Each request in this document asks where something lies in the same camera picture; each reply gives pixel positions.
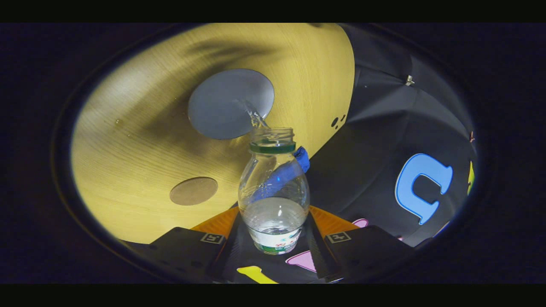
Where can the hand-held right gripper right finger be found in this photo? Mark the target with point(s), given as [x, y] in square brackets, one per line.
[320, 256]

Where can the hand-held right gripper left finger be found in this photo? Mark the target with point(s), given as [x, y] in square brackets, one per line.
[222, 260]

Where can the clear plastic water bottle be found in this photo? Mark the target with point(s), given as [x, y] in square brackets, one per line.
[273, 213]

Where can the round brown coaster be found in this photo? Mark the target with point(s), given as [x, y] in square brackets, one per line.
[194, 191]

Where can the small ceramic teacup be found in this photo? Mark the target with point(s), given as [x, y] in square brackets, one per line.
[222, 106]

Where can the blue towel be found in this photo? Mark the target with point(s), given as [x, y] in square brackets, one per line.
[303, 160]

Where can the black backdrop cloth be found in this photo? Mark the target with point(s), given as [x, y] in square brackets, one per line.
[375, 149]

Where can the white cloth clip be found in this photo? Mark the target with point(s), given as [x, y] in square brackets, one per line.
[410, 80]

